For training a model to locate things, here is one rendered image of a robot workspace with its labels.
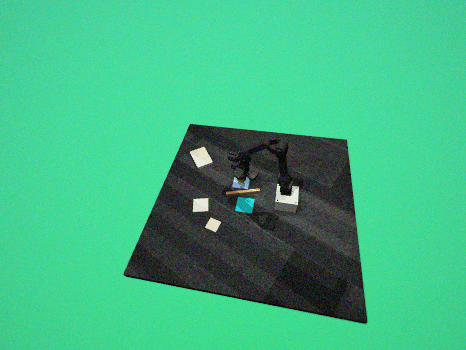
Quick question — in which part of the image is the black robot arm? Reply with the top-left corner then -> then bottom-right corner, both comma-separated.
228,138 -> 294,196

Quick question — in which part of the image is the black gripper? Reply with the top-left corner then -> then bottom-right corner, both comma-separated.
231,161 -> 258,181

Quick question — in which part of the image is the tan flat bar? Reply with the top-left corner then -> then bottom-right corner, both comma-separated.
226,188 -> 260,196

